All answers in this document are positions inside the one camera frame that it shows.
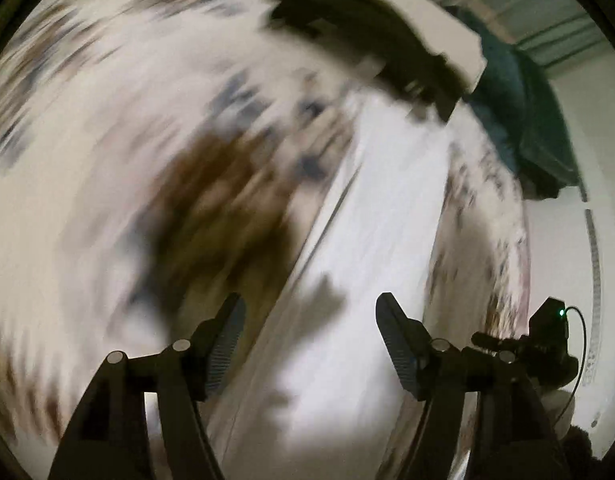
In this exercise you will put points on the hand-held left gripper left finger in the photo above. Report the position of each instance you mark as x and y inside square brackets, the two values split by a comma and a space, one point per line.
[226, 347]

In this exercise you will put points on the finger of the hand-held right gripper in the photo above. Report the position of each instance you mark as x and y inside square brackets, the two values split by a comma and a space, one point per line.
[490, 341]

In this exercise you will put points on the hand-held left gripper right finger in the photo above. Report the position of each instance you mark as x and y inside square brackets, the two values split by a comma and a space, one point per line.
[395, 347]

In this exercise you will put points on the white cloth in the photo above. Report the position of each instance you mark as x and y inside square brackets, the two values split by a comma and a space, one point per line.
[377, 210]

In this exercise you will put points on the printed blanket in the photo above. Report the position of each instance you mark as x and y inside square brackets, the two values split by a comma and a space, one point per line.
[87, 160]

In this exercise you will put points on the teal cloth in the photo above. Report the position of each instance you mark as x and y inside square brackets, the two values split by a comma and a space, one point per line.
[517, 100]

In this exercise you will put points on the dark cloth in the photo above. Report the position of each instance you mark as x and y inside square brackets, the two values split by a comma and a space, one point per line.
[357, 30]

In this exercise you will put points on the white board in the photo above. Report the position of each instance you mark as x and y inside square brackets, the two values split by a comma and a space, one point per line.
[427, 15]

